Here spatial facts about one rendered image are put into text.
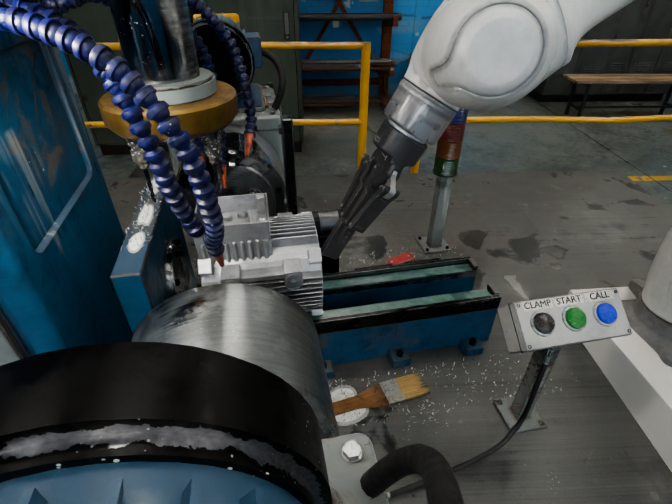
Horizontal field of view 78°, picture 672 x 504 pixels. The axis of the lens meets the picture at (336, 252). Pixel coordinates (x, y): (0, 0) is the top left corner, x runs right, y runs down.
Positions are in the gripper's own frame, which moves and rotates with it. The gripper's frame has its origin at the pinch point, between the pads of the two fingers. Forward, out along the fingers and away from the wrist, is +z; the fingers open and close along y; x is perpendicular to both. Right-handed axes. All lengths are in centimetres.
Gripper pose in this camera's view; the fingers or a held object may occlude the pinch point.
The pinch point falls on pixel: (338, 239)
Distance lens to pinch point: 69.3
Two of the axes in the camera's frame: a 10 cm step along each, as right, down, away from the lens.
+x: 8.5, 3.1, 4.3
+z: -4.9, 7.6, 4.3
